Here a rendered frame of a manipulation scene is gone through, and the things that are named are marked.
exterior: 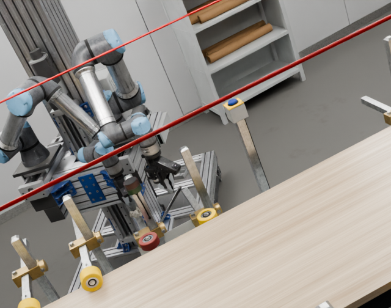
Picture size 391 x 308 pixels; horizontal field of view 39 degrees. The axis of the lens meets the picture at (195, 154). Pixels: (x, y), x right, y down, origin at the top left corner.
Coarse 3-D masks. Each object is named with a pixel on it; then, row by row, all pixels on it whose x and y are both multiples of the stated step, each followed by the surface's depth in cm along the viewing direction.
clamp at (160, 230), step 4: (160, 224) 231; (144, 228) 233; (148, 228) 232; (156, 228) 230; (160, 228) 230; (164, 228) 231; (140, 232) 232; (144, 232) 230; (156, 232) 230; (160, 232) 231; (164, 232) 232; (136, 236) 230; (140, 236) 229; (160, 236) 232; (136, 240) 229
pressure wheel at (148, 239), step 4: (148, 232) 223; (152, 232) 222; (144, 236) 221; (148, 236) 219; (152, 236) 219; (156, 236) 218; (140, 240) 220; (144, 240) 220; (148, 240) 218; (152, 240) 217; (156, 240) 218; (140, 244) 218; (144, 244) 216; (148, 244) 216; (152, 244) 217; (156, 244) 218; (144, 248) 217; (148, 248) 217; (152, 248) 217
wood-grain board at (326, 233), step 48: (384, 144) 217; (288, 192) 212; (336, 192) 202; (384, 192) 192; (192, 240) 209; (240, 240) 198; (288, 240) 189; (336, 240) 180; (384, 240) 173; (144, 288) 195; (192, 288) 186; (240, 288) 177; (288, 288) 170; (336, 288) 163; (384, 288) 159
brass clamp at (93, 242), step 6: (96, 234) 224; (78, 240) 224; (84, 240) 223; (90, 240) 222; (96, 240) 223; (102, 240) 224; (72, 246) 222; (78, 246) 221; (90, 246) 223; (96, 246) 224; (72, 252) 221; (78, 252) 222
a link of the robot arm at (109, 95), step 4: (104, 92) 276; (108, 92) 273; (112, 92) 275; (108, 96) 271; (112, 96) 273; (116, 96) 272; (108, 100) 271; (112, 100) 272; (116, 100) 272; (112, 104) 272; (116, 104) 272; (112, 108) 272; (116, 108) 272; (120, 108) 273; (112, 112) 273; (116, 112) 274; (120, 112) 276; (116, 116) 275; (120, 116) 278
